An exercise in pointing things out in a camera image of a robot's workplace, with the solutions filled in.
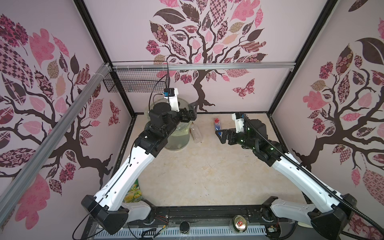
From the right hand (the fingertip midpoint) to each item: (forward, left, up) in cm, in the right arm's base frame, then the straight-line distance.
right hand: (223, 128), depth 72 cm
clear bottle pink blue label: (+24, -2, -26) cm, 36 cm away
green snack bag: (-22, +48, -28) cm, 60 cm away
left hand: (+3, +16, +12) cm, 21 cm away
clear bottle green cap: (+17, +14, -26) cm, 35 cm away
